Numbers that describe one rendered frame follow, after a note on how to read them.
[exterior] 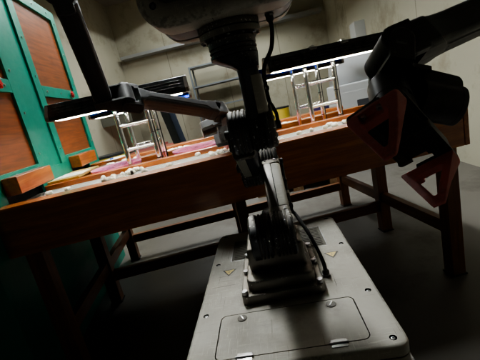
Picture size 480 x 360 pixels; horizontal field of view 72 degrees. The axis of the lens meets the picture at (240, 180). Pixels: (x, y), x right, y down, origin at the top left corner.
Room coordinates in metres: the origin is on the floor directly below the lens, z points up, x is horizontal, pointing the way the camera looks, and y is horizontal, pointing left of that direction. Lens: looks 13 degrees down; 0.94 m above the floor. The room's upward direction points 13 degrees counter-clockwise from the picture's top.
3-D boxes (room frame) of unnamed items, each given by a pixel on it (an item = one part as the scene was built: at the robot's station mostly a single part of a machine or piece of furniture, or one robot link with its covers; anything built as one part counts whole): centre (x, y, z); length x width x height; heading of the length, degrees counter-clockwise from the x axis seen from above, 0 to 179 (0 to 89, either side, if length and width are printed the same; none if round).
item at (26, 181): (1.43, 0.87, 0.83); 0.30 x 0.06 x 0.07; 4
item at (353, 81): (4.04, -1.60, 0.64); 0.66 x 0.55 x 1.28; 174
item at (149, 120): (1.60, 0.44, 0.90); 0.20 x 0.19 x 0.45; 94
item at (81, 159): (2.10, 0.93, 0.83); 0.30 x 0.06 x 0.07; 4
